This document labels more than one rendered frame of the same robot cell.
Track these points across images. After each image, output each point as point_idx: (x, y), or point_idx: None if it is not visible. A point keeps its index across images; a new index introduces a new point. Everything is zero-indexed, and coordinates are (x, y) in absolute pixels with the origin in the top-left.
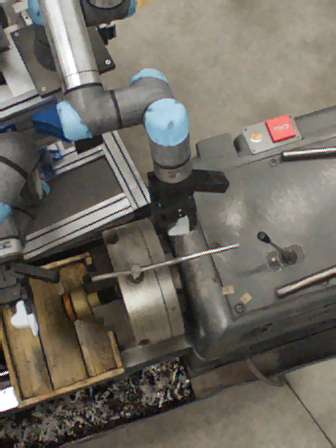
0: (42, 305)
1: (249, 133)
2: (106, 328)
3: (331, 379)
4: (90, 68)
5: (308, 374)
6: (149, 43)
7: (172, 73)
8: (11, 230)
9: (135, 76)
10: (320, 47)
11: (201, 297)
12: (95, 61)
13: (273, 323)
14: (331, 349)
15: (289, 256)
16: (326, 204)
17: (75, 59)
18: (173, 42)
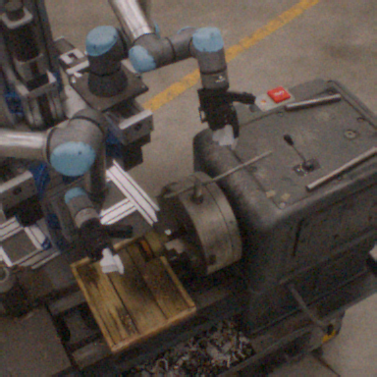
0: (118, 275)
1: (257, 100)
2: (179, 255)
3: (364, 356)
4: (148, 25)
5: (345, 356)
6: (155, 138)
7: (178, 155)
8: (88, 203)
9: (178, 31)
10: None
11: (251, 204)
12: (134, 87)
13: (309, 229)
14: (357, 296)
15: (309, 164)
16: (325, 132)
17: (138, 20)
18: (174, 135)
